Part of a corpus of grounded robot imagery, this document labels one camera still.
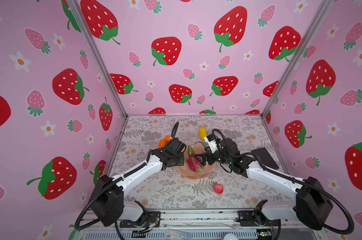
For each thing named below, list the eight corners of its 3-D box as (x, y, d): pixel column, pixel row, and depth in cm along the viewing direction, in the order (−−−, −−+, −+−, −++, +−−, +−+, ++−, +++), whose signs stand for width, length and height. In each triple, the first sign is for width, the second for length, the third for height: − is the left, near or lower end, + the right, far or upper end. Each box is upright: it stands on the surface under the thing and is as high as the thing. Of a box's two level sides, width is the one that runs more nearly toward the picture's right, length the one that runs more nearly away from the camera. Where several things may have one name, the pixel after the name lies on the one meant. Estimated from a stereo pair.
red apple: (217, 196, 83) (218, 193, 80) (212, 188, 86) (213, 185, 82) (223, 191, 85) (225, 189, 81) (218, 184, 88) (219, 181, 84)
